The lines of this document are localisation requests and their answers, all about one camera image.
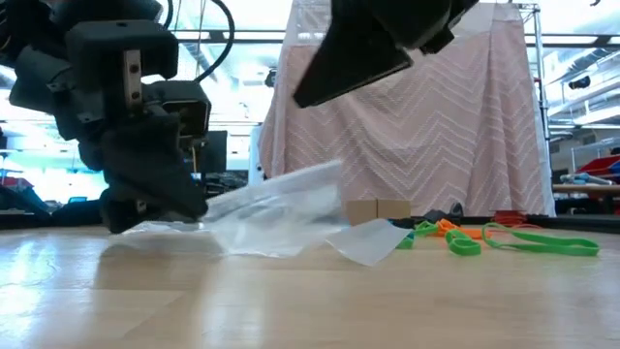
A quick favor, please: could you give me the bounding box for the pink chevron cloth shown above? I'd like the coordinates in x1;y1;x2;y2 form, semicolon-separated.
259;0;556;218

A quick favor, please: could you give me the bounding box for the white cabinet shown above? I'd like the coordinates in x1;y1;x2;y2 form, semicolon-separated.
249;125;272;188

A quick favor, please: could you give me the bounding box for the orange rubber band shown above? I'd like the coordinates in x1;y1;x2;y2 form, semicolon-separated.
433;218;485;241

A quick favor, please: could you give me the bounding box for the wooden side table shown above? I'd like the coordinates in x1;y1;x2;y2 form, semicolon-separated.
551;182;620;197

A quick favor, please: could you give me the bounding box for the black computer monitor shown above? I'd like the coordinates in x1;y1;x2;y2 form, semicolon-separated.
193;129;229;175

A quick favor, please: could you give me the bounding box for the clear plastic bag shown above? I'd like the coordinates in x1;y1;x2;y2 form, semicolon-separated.
120;220;214;237
202;159;413;268

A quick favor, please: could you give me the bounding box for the silver metal rack pole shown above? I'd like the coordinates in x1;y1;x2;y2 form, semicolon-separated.
508;2;557;218

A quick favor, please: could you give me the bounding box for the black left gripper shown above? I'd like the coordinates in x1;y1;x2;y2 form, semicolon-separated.
50;21;209;219

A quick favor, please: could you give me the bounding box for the red black tape roll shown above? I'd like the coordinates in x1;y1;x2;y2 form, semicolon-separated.
491;209;529;228

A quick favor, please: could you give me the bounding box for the black left wrist camera cable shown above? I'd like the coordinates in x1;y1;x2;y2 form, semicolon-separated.
162;0;237;84

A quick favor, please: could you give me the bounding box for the long green rubber band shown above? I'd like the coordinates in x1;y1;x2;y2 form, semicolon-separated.
481;221;601;257

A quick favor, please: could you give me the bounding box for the small cardboard box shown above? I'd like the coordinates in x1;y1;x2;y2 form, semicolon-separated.
346;198;412;227

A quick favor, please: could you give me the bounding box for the red storage bin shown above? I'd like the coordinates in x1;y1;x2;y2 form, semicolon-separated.
575;153;620;177

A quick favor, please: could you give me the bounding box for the black aluminium table frame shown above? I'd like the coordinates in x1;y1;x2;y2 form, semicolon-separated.
0;212;620;234

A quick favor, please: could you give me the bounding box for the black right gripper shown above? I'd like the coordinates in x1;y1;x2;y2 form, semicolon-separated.
293;0;481;109

